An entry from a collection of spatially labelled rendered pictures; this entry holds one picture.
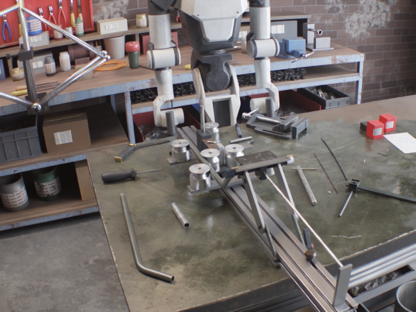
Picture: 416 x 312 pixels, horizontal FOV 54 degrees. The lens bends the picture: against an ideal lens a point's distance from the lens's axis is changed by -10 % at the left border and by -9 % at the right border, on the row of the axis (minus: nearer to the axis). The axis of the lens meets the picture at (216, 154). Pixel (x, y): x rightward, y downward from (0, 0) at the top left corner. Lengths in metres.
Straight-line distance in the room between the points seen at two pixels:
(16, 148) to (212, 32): 1.32
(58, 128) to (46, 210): 0.52
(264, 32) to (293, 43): 0.74
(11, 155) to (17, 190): 0.26
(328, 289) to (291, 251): 0.13
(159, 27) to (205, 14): 0.19
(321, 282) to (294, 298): 0.93
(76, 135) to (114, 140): 0.23
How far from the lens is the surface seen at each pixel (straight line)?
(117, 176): 1.23
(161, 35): 1.81
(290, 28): 3.39
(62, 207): 2.69
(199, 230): 1.01
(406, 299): 1.98
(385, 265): 1.98
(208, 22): 1.78
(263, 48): 1.91
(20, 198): 2.74
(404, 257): 2.05
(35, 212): 2.71
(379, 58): 4.26
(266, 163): 0.93
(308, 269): 0.86
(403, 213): 1.11
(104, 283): 2.25
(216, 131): 1.43
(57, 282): 2.33
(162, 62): 1.80
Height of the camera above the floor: 1.47
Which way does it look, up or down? 26 degrees down
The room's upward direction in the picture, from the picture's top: 2 degrees counter-clockwise
